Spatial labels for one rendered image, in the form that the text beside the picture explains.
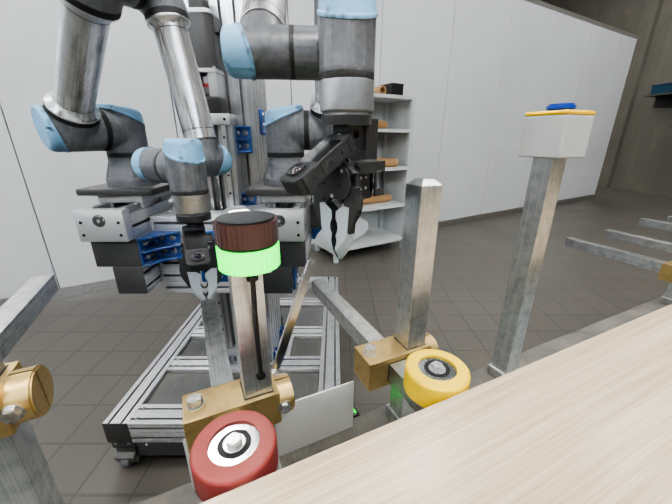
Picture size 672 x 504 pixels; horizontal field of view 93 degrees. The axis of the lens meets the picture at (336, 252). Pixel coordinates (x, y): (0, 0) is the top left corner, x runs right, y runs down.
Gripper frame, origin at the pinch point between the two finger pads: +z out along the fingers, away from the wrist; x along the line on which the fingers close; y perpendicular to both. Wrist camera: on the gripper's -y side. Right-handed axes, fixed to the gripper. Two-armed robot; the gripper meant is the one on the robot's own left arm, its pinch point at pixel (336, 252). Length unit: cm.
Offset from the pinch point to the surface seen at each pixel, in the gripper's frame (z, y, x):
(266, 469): 11.4, -23.6, -14.6
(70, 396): 101, -38, 143
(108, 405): 101, -27, 124
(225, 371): 15.0, -18.3, 4.5
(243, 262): -6.6, -20.8, -9.0
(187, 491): 31.0, -26.5, 3.9
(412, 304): 6.4, 4.2, -11.9
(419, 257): -1.1, 4.7, -12.1
